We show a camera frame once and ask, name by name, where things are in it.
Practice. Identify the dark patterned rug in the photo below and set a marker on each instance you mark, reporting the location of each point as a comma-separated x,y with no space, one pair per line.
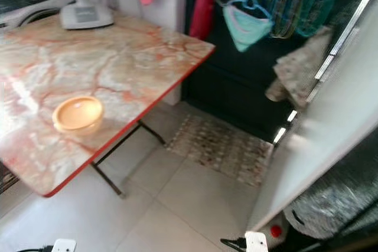
7,180

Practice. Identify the orange lidded bowl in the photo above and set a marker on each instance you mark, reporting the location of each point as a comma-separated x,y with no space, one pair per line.
77,114

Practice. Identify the marble folding table red edge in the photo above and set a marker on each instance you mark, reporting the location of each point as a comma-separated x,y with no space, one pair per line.
94,63

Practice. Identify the patterned floor mat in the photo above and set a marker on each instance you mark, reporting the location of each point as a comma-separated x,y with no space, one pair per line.
221,149

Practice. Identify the red hanging cloth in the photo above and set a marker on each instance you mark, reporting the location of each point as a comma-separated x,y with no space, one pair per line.
202,7

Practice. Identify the teal garment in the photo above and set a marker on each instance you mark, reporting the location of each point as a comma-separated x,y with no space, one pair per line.
247,29

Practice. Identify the blue clothes hanger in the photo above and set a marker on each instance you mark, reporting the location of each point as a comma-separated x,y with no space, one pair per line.
255,7

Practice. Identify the beige patterned towel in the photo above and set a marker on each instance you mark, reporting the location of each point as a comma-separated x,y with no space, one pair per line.
301,69

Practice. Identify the silver patterned bag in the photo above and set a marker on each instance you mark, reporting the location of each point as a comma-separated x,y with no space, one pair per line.
331,202

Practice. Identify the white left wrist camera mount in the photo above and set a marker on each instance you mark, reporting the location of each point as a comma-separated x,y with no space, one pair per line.
64,245

